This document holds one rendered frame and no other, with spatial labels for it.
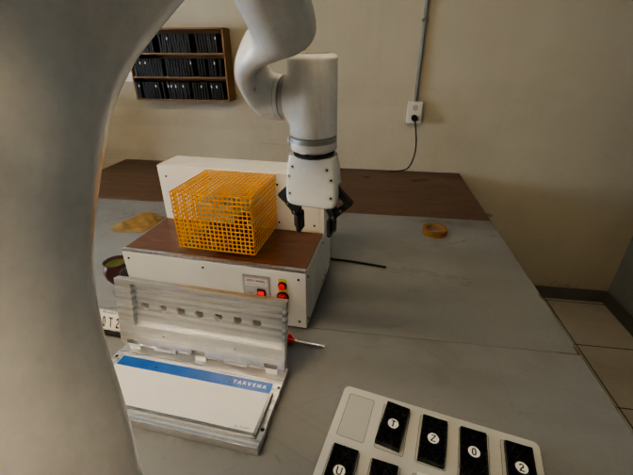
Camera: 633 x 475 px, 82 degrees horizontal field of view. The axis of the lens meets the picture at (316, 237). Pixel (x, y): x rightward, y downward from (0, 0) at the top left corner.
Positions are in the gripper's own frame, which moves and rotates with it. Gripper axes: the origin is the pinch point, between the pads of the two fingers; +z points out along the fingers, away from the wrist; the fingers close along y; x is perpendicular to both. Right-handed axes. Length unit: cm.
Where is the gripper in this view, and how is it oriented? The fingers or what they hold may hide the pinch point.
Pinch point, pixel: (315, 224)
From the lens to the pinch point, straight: 74.4
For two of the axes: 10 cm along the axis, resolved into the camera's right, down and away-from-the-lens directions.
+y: 9.4, 1.6, -3.0
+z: 0.1, 8.6, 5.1
